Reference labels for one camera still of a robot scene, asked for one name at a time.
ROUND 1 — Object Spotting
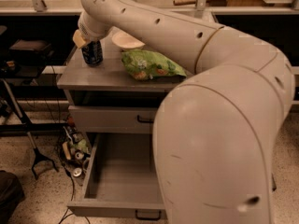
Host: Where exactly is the blue pepsi can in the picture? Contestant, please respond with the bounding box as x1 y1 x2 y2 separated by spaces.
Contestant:
81 41 103 67

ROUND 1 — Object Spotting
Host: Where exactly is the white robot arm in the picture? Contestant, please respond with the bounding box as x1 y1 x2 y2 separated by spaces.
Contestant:
75 0 295 224

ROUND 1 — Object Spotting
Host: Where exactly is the open grey lower drawer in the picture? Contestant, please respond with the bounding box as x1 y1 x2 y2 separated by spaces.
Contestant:
68 133 166 221

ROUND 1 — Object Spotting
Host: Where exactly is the grey drawer cabinet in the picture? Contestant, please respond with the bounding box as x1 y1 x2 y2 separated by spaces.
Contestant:
56 31 188 221

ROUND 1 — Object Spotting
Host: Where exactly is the black box on shelf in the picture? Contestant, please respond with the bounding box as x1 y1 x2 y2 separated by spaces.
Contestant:
9 39 53 66

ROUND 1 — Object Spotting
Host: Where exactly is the green chip bag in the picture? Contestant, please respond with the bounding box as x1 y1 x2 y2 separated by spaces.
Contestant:
121 49 187 81

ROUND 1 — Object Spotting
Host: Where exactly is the wooden stick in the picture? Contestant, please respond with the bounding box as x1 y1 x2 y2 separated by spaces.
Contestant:
173 0 197 6

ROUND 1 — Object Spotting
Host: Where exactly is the pile of cans and trash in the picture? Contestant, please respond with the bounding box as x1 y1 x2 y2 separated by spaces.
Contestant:
62 116 91 186

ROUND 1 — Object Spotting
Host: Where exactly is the black grabber tool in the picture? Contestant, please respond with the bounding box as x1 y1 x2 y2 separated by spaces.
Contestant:
1 78 58 179

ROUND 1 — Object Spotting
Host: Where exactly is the black bag on floor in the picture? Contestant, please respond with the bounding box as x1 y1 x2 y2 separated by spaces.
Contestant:
0 170 24 224

